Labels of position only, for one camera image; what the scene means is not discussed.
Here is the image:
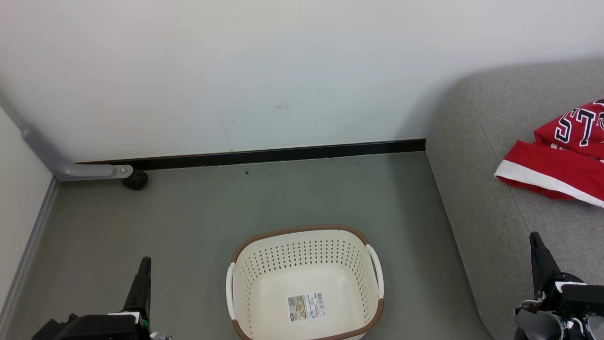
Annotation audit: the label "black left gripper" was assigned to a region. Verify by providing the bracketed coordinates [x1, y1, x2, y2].
[32, 257, 152, 340]

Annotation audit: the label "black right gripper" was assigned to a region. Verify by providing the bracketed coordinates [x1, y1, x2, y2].
[529, 232, 604, 323]

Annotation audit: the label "red shorts with white stripe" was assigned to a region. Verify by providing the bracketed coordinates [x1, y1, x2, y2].
[494, 140, 604, 209]

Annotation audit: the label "red number 23 jersey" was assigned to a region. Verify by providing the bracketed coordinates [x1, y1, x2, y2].
[534, 98, 604, 161]

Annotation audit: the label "grey fabric sofa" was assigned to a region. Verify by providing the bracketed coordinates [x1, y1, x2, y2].
[425, 59, 604, 340]

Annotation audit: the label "black caster wheel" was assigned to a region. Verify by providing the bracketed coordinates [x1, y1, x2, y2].
[122, 169, 149, 191]

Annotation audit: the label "grey partition base strip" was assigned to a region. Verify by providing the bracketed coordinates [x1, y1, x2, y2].
[0, 177, 59, 333]

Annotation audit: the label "white perforated laundry basket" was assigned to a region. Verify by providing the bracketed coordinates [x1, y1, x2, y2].
[226, 225, 385, 340]

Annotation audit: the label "paper label sticker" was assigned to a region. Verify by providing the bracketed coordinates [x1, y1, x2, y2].
[287, 292, 327, 324]

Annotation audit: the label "grey metal frame leg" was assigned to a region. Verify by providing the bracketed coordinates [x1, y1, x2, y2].
[0, 92, 134, 182]

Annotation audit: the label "black wall baseboard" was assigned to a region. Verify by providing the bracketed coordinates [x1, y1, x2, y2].
[75, 138, 426, 171]

